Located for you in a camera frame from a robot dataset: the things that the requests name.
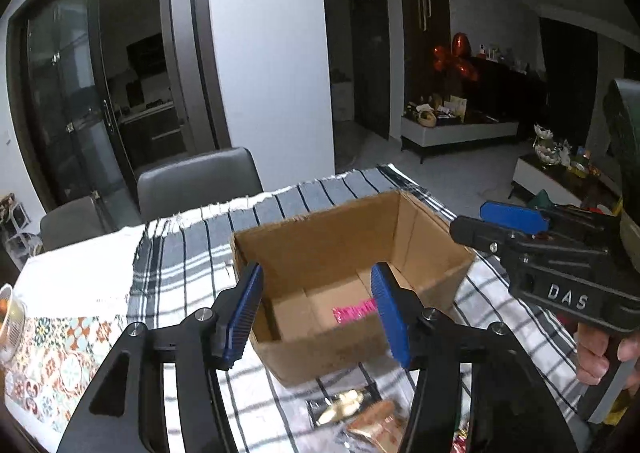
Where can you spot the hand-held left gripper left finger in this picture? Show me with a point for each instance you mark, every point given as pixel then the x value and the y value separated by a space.
pixel 242 318

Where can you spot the coffee table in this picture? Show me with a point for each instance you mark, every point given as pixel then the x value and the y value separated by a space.
pixel 530 175

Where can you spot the white low tv cabinet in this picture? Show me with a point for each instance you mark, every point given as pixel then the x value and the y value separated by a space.
pixel 460 133

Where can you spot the pink snack packet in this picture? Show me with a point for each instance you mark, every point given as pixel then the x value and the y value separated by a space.
pixel 352 313

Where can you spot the white lotus ornament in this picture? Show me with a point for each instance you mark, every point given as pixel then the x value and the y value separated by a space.
pixel 545 145

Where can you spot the white storage rack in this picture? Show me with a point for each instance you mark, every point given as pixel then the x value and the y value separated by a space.
pixel 12 223

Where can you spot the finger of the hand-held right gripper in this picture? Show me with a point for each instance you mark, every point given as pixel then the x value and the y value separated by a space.
pixel 480 235
pixel 515 217

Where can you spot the dark sideboard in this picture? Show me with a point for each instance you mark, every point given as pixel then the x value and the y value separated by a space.
pixel 505 88

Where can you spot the gold snack packet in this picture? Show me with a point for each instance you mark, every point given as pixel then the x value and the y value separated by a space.
pixel 340 405

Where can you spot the black range hood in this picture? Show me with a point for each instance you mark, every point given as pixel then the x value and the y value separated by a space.
pixel 146 52

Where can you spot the red balloon cluster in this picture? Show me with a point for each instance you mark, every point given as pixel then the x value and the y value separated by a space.
pixel 460 44

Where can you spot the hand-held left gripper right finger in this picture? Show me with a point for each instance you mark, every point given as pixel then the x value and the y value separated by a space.
pixel 392 318

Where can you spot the orange snack packet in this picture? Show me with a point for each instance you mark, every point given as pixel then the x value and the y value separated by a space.
pixel 380 425

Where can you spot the person's right hand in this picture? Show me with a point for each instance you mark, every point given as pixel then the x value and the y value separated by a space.
pixel 590 353

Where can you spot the patterned table runner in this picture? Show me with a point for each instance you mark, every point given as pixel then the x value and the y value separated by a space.
pixel 50 348

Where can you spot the sliding glass door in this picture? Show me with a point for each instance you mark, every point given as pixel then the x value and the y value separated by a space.
pixel 60 83

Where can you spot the white fruit basket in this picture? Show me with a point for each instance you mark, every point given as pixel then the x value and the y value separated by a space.
pixel 12 328

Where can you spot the colourful snack packet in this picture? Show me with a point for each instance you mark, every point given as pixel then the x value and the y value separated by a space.
pixel 461 440

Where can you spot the checked grey white tablecloth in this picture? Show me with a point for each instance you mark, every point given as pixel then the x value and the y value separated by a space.
pixel 180 253

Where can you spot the grey chair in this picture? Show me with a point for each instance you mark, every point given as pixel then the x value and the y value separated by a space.
pixel 72 225
pixel 200 183

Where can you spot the brown cardboard box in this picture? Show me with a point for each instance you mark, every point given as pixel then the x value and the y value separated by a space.
pixel 325 350

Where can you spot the dark interior door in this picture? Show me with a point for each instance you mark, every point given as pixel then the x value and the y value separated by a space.
pixel 370 58

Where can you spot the round wicker basket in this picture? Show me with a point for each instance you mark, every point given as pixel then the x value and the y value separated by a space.
pixel 427 118

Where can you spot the white storage box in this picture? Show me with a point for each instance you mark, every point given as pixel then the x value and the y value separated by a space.
pixel 344 100

